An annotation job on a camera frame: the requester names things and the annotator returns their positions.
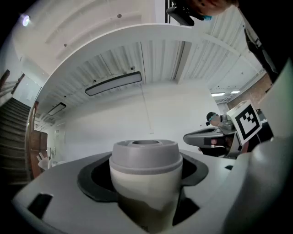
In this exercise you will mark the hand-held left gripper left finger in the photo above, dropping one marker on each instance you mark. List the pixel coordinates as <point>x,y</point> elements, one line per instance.
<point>64,189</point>

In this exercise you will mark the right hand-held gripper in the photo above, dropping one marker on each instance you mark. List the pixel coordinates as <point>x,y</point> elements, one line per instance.
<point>246,121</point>

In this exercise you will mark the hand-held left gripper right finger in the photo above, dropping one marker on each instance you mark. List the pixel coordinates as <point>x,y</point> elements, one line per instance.
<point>213,196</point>

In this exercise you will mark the grey tape roll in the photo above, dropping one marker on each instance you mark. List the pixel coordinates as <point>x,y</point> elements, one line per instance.
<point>146,173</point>

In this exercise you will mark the bright ceiling light panel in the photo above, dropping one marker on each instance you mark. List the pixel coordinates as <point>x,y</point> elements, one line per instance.
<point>235,92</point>
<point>218,93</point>

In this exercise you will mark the wooden staircase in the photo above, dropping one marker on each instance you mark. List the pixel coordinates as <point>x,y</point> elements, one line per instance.
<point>13,137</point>

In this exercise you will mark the black-framed ceiling light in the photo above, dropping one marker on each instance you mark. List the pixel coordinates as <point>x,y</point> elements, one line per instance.
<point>113,83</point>
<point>57,109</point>

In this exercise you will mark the person's torso in black jacket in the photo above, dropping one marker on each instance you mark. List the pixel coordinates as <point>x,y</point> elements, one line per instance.
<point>256,45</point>

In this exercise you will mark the blue face mask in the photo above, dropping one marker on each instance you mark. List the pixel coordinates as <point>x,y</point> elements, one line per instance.
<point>207,17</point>

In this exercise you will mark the person's head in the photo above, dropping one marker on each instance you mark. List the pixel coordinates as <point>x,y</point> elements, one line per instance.
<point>213,5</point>

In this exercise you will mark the round ceiling spotlight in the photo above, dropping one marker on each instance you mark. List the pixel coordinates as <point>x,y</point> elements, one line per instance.
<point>25,20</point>

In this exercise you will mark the thin white wall conduit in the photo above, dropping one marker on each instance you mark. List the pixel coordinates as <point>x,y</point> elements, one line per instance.
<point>146,109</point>

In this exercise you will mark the black head-mounted camera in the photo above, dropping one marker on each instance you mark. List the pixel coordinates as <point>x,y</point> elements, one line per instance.
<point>180,12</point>

